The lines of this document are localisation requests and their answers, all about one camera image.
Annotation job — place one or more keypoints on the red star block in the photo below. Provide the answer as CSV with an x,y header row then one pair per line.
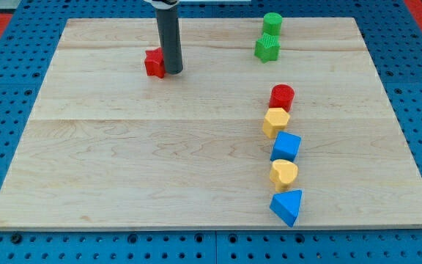
x,y
154,63

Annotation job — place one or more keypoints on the green star block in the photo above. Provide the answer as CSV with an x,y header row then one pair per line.
x,y
267,48

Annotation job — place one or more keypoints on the yellow hexagon block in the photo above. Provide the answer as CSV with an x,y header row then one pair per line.
x,y
275,120

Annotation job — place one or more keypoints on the blue cube block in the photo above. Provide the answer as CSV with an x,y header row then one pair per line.
x,y
286,146

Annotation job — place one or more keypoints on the red cylinder block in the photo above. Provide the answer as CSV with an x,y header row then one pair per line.
x,y
282,96

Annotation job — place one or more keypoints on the yellow heart block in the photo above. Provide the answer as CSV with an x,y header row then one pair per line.
x,y
283,173

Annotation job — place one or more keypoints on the blue triangle block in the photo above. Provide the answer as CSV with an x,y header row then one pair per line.
x,y
286,206

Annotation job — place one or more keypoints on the light wooden board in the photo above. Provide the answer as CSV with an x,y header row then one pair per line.
x,y
108,148

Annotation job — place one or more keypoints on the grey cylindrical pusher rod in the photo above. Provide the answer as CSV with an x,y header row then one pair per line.
x,y
168,29

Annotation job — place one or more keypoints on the green cylinder block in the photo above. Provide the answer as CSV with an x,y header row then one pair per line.
x,y
272,22

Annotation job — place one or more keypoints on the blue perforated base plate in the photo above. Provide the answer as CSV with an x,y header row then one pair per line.
x,y
394,41

